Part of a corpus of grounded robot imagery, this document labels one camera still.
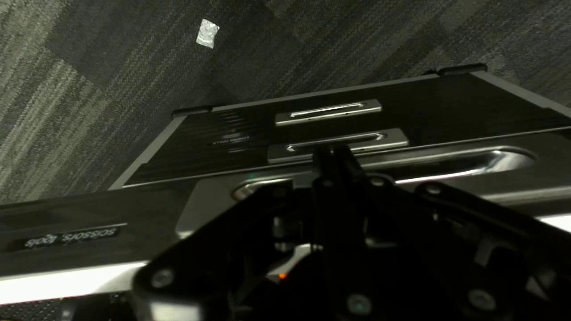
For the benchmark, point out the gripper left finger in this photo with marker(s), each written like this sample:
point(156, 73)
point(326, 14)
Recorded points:
point(223, 240)

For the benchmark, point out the scrap of white tape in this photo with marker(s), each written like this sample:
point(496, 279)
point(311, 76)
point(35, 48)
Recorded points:
point(207, 33)

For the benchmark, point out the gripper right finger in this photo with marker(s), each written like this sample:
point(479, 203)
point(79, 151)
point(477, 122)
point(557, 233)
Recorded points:
point(455, 232)

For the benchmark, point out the black tool cabinet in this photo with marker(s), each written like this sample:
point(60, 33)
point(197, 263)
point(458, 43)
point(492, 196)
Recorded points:
point(446, 102)

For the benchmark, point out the black drawer with label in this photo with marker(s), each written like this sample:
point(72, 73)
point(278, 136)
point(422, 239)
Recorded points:
point(134, 214)

